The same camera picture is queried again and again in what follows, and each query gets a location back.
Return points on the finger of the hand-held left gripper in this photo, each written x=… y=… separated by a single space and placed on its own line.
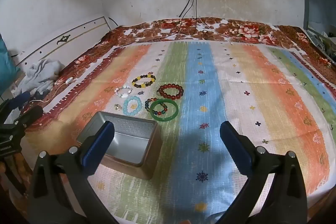
x=30 y=114

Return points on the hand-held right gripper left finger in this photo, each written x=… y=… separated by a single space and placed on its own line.
x=98 y=144

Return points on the teal cloth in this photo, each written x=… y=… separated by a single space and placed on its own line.
x=5 y=64

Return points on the striped christmas tablecloth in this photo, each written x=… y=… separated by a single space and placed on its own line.
x=236 y=27

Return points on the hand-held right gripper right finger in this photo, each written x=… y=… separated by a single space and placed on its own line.
x=234 y=145

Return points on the gold hoop earrings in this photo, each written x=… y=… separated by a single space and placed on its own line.
x=117 y=107

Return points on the silver metal tin box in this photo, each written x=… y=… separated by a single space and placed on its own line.
x=131 y=145

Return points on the dark blue cloth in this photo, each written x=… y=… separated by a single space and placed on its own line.
x=23 y=97

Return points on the grey crumpled cloth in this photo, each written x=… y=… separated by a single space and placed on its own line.
x=39 y=74

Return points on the white headboard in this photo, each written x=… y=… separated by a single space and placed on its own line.
x=78 y=35

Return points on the green jade bangle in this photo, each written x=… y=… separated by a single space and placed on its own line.
x=177 y=109

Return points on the striped printed blanket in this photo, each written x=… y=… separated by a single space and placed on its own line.
x=262 y=108

